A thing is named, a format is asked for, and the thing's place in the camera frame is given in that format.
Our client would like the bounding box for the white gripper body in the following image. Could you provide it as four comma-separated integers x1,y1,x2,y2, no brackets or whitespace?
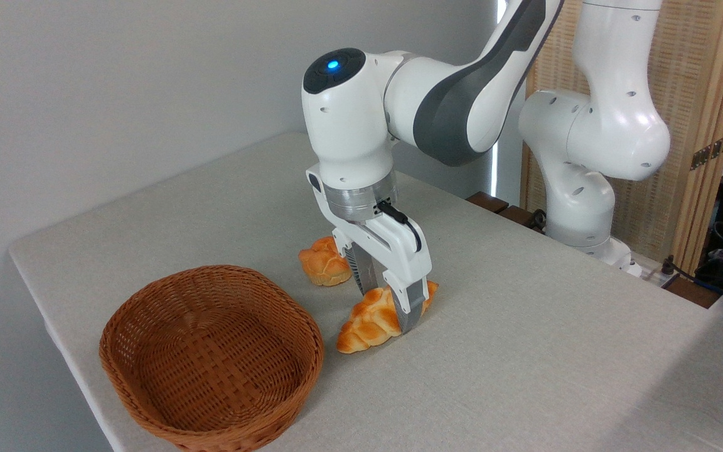
307,168,432,287

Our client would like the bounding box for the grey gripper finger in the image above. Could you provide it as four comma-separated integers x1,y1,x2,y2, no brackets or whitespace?
333,227,380,296
382,270,430,335

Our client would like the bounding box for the brown wicker basket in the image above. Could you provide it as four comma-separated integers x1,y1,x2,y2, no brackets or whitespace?
99,264,325,452

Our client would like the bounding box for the brass screen hinge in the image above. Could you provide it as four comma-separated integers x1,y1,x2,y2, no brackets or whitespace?
690,133,723,171

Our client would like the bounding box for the white vertical light strip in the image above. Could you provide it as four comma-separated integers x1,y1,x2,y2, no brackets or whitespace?
491,0,510,198

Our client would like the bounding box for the white power strip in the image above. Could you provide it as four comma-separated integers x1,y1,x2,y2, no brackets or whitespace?
613,254,679,287

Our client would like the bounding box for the round knotted bread roll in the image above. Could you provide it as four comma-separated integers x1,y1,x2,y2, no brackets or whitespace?
298,236,353,287

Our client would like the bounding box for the grey tablecloth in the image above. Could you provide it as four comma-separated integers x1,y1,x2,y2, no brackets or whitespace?
9,132,723,452

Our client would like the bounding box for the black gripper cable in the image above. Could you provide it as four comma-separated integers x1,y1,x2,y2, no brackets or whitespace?
377,201,422,253

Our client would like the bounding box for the dark wooden base board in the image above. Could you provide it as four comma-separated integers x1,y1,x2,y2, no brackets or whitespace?
466,191,721,309

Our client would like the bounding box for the long braided bread loaf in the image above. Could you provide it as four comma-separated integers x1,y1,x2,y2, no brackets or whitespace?
336,280,439,354

